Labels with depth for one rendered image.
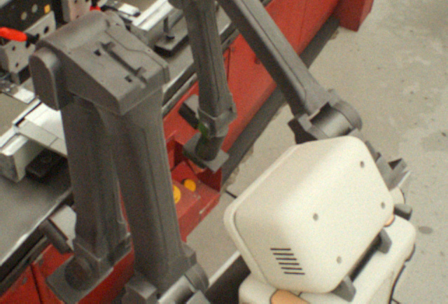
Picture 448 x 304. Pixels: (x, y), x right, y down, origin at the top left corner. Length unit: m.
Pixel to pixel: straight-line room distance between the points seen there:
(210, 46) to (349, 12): 2.35
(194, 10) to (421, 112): 2.14
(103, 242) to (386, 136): 2.24
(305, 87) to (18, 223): 0.72
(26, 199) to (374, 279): 0.85
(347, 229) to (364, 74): 2.48
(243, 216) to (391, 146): 2.14
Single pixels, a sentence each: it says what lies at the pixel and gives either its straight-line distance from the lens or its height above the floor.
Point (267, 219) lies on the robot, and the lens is 0.85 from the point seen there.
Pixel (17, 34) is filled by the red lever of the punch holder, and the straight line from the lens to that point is 1.27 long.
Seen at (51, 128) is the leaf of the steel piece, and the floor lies 1.00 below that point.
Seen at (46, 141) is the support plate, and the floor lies 1.00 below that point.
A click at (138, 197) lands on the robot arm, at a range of 0.75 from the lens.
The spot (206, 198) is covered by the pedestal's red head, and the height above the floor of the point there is 0.70.
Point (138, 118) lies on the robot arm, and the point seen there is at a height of 1.57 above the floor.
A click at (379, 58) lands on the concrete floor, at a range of 3.47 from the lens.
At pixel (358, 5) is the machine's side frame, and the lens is 3.53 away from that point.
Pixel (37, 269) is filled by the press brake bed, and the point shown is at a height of 0.74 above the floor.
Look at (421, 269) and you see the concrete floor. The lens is 2.59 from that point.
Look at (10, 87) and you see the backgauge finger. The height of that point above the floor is 1.00.
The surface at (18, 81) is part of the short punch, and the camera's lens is 1.45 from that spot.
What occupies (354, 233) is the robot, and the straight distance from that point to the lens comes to 0.91.
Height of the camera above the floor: 2.03
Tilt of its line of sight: 45 degrees down
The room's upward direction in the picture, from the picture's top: 5 degrees clockwise
